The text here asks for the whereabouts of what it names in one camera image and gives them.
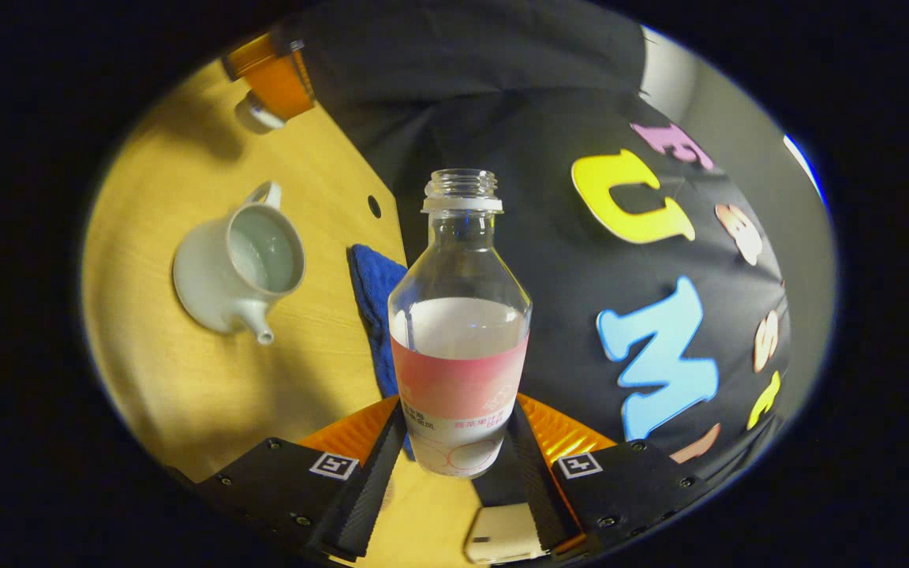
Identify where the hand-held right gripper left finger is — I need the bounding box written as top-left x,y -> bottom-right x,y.
186,394 -> 410,563

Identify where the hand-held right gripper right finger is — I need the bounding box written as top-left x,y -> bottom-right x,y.
504,393 -> 716,562

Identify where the white teacup lid blue pattern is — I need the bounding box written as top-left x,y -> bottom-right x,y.
235,91 -> 286,133

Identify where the clear water bottle pink label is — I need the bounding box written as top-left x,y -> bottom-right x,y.
387,168 -> 534,480

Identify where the white ceramic teacup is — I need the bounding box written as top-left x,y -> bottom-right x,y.
173,181 -> 307,346

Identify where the white toaster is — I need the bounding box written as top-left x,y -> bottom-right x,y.
464,505 -> 546,565

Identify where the blue towel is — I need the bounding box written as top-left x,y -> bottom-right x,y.
346,243 -> 416,460

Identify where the black backdrop cloth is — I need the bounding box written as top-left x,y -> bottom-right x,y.
289,0 -> 795,506

